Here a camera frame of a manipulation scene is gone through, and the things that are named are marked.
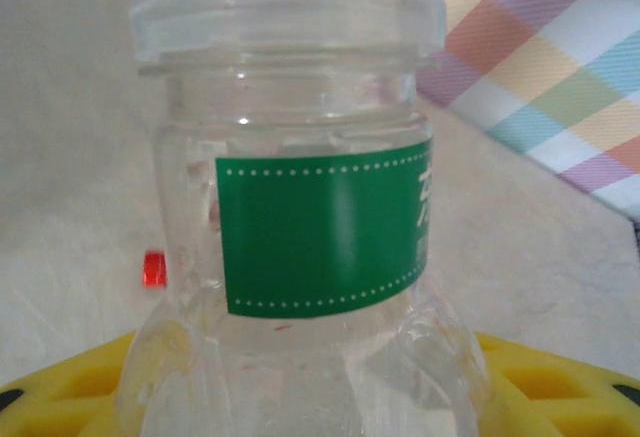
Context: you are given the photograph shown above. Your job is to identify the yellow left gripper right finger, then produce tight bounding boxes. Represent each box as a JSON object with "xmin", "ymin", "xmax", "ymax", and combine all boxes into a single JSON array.
[{"xmin": 474, "ymin": 331, "xmax": 640, "ymax": 437}]

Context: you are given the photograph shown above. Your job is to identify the clear bottle with green label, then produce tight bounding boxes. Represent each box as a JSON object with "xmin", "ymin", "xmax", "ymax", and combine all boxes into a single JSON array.
[{"xmin": 117, "ymin": 0, "xmax": 496, "ymax": 437}]

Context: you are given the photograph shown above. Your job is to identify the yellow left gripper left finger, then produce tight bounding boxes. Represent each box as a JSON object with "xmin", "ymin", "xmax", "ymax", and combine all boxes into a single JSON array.
[{"xmin": 0, "ymin": 329, "xmax": 139, "ymax": 437}]

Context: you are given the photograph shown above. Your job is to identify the cola bottle with red label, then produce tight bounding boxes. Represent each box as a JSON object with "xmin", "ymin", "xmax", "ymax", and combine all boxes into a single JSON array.
[{"xmin": 141, "ymin": 250, "xmax": 170, "ymax": 289}]

